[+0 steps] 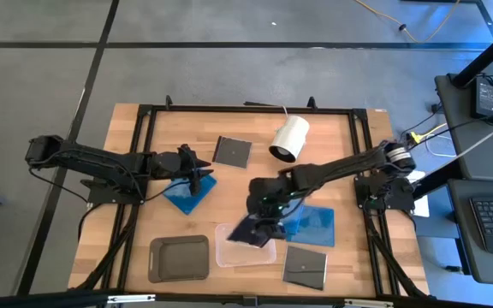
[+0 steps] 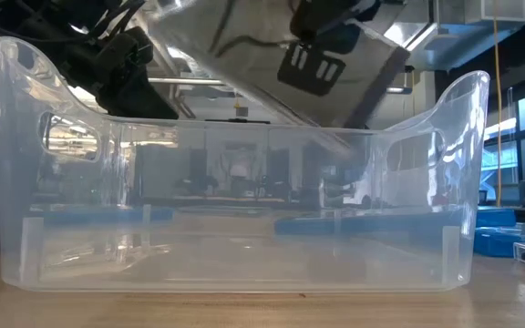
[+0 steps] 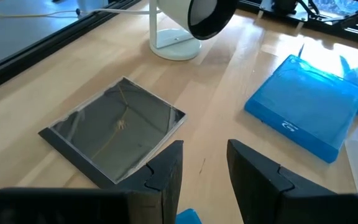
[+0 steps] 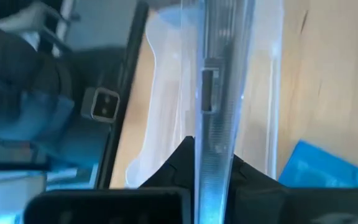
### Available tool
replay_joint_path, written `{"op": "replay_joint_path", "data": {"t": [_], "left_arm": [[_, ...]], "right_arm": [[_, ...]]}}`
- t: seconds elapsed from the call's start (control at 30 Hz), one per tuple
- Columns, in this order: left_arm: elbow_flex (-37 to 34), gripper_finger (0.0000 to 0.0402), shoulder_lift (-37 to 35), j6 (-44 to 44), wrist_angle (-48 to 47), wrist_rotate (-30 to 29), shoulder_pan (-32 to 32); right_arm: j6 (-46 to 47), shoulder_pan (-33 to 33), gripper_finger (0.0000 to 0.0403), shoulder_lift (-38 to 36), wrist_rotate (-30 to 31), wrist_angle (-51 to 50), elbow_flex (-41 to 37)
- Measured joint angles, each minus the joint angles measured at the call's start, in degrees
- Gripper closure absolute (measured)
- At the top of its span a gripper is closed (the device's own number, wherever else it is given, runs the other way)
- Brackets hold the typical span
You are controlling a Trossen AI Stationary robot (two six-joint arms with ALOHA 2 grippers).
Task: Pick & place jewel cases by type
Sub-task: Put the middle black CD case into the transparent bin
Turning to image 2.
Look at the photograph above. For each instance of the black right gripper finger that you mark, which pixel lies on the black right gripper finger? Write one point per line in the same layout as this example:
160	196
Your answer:
310	68

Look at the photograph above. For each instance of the clear plastic bin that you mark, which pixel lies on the clear plastic bin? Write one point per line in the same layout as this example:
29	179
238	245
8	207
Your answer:
244	255

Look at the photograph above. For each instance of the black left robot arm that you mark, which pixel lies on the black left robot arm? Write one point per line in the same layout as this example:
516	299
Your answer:
39	23

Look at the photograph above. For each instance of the long ceiling light tube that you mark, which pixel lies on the long ceiling light tube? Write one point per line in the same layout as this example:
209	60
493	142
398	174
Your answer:
185	81

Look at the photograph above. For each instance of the hanging yellow power pendant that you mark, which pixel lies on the hanging yellow power pendant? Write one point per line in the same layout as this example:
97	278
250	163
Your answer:
241	109

